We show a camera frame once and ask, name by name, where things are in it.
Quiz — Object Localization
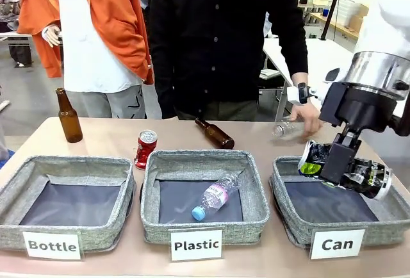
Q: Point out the crushed black drink can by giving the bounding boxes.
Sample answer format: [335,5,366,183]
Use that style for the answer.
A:
[297,140,393,200]

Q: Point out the hanging clothes in background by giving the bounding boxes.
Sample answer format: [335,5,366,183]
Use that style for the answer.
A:
[0,0,34,68]

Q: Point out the grey fabric basket labelled Bottle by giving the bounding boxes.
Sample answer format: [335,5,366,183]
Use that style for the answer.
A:
[0,154,136,254]

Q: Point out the black tripod pole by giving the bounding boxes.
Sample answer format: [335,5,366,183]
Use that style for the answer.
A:
[320,0,347,42]

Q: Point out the crushed red soda can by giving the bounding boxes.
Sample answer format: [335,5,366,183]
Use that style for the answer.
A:
[134,129,158,170]

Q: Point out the person left forearm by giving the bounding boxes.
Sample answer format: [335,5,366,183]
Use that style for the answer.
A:
[287,47,309,104]

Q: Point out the plastic bottle with blue cap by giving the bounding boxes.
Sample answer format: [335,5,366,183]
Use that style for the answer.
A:
[191,172,241,222]

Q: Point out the orange jacket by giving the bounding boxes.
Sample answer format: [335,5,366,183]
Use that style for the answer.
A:
[16,0,155,85]

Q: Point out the clear crushed plastic bottle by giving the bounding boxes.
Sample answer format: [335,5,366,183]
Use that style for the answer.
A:
[272,115,309,142]

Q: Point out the grey fabric basket labelled Plastic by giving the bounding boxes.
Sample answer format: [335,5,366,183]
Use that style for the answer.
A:
[140,149,271,245]

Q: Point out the person in black cardigan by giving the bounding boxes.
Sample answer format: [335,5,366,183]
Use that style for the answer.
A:
[147,0,309,122]

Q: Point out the white background table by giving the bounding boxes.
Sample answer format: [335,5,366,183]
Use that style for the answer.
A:
[261,37,357,122]

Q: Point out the white Bottle label card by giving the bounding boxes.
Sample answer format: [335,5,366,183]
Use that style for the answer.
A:
[22,230,83,261]

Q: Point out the background shelf with boxes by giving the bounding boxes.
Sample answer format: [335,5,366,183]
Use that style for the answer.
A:
[297,0,370,39]

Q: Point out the person in orange jacket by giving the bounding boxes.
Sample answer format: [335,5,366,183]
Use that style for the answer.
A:
[40,0,163,120]

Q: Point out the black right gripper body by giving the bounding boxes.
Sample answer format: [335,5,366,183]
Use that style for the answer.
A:
[340,83,402,134]

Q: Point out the grey fabric basket labelled Can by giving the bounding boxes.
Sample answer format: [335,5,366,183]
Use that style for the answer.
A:
[270,155,410,249]

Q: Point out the person left hand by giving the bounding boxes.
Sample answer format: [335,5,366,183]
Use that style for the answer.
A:
[289,102,325,146]

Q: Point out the white Plastic label card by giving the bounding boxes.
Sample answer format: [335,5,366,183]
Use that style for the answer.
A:
[170,227,224,262]

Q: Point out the brown glass bottle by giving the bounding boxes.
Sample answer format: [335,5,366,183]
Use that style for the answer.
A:
[194,117,236,150]
[55,87,84,143]

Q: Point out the black wrist device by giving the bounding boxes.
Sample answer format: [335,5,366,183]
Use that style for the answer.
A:
[297,82,321,104]

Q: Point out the white Can label card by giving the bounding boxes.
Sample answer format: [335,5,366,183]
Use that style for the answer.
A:
[309,229,366,260]

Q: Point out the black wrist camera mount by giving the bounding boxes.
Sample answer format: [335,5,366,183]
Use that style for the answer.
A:
[318,82,349,127]

